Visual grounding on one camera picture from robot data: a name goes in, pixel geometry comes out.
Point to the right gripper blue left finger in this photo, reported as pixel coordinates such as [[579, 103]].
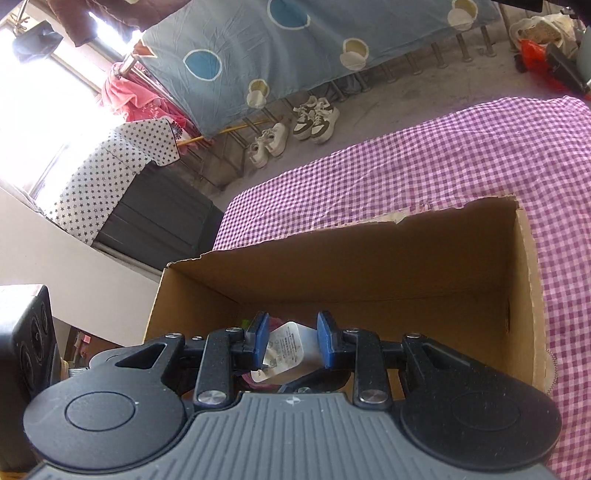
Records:
[[228, 353]]

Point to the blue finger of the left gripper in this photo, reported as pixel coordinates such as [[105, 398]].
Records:
[[320, 381]]

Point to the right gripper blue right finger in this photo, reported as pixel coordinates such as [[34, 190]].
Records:
[[359, 352]]

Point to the white charger plug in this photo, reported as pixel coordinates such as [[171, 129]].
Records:
[[292, 353]]

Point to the brown cardboard box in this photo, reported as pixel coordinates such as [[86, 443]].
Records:
[[466, 277]]

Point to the dark cabinet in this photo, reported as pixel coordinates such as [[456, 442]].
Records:
[[161, 219]]

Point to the polka dot white cloth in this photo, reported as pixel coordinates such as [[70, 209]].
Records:
[[81, 204]]

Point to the white green sneaker pair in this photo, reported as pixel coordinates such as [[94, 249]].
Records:
[[315, 120]]

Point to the purple checkered tablecloth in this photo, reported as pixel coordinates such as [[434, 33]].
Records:
[[537, 151]]

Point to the pink hanging garment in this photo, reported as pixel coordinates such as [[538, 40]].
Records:
[[133, 101]]

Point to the blue patterned bedsheet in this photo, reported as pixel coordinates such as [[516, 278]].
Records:
[[223, 60]]

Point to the wheelchair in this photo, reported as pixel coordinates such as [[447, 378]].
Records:
[[555, 50]]

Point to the dark brown hanging garment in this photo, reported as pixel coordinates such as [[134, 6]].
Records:
[[77, 16]]

